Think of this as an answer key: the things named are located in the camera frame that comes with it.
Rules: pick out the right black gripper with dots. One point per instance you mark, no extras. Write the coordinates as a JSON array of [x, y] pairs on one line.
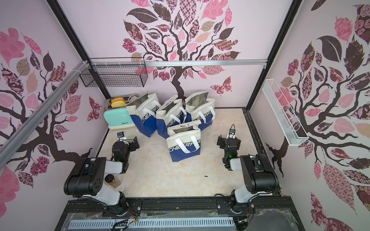
[[222, 141]]

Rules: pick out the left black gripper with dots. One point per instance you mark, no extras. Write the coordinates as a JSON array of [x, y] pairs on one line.
[[131, 145]]

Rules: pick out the blue beige takeout bag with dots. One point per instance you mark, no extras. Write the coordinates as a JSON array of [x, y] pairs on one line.
[[184, 141], [199, 107], [143, 113], [170, 114]]

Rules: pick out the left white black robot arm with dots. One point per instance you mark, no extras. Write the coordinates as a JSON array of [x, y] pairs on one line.
[[90, 176]]

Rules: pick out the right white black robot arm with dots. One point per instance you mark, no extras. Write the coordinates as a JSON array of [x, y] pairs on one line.
[[258, 176]]

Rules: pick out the mint green toaster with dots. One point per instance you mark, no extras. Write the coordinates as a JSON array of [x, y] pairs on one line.
[[117, 118]]

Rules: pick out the yellow toast slice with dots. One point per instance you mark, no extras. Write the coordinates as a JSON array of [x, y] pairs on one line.
[[118, 104]]

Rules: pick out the orange toast slice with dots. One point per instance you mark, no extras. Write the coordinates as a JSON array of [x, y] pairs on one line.
[[117, 99]]

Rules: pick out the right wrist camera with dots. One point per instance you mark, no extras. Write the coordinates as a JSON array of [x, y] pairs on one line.
[[231, 134]]

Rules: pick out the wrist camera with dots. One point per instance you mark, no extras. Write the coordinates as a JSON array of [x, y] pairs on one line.
[[121, 136], [231, 134]]

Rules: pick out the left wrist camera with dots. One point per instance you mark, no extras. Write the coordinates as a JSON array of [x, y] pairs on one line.
[[121, 136]]

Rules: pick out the white wire wall basket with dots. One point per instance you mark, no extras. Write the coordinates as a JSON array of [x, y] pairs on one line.
[[280, 100]]

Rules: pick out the white slotted cable duct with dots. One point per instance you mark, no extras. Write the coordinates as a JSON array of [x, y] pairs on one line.
[[110, 224]]

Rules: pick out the black wire wall basket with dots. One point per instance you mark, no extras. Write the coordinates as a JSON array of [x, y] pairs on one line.
[[115, 74]]

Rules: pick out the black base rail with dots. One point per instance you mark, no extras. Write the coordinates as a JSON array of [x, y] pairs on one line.
[[153, 205]]

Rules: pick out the aluminium rail back wall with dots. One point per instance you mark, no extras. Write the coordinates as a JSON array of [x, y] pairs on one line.
[[189, 63]]

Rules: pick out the aluminium rail wall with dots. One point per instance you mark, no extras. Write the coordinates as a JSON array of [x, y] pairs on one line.
[[20, 136], [189, 63]]

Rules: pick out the aluminium rail left wall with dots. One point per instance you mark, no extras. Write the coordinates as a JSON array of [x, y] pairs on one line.
[[20, 136]]

